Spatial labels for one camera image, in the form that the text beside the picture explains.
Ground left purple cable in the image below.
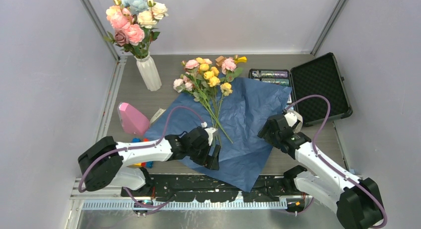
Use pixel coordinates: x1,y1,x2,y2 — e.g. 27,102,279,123
77,105,206,215

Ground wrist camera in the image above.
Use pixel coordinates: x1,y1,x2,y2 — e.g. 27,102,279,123
201,122,218,146
283,109,303,133

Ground yellow flower stems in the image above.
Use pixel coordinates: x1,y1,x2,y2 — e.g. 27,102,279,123
192,58,233,143

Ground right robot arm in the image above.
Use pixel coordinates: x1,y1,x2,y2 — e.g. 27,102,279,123
258,111,387,229

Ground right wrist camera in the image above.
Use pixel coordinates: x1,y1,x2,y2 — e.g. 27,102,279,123
283,109,303,133

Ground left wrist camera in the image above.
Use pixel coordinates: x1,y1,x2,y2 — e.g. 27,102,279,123
201,122,218,146

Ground cream satin ribbon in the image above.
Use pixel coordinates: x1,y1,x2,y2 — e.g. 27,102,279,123
150,108,166,125

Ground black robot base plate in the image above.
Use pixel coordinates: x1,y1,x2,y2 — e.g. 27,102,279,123
129,174,310,203

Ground pink flowers in vase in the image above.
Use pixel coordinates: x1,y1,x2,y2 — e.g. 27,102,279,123
103,0,168,59

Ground white ribbed vase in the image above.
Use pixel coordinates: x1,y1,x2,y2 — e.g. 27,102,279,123
135,54,162,91

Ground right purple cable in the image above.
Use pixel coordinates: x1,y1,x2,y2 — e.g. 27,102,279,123
286,94,388,229

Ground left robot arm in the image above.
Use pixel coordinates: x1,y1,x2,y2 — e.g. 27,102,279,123
77,126,220,196

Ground blue studded toy brick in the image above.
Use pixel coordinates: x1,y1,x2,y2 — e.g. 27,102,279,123
141,161,154,168

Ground purple cable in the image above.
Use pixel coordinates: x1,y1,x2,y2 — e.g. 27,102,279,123
286,94,388,229
77,105,206,215

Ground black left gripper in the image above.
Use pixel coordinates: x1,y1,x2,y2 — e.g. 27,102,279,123
188,141,220,170

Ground dark blue wrapping paper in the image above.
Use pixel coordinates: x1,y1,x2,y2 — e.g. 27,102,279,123
144,77,292,192

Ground yellow wooden arch block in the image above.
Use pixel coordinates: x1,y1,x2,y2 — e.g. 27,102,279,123
234,56,247,64

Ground light pink flower stem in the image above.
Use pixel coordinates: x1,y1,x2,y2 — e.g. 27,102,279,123
173,78,233,143

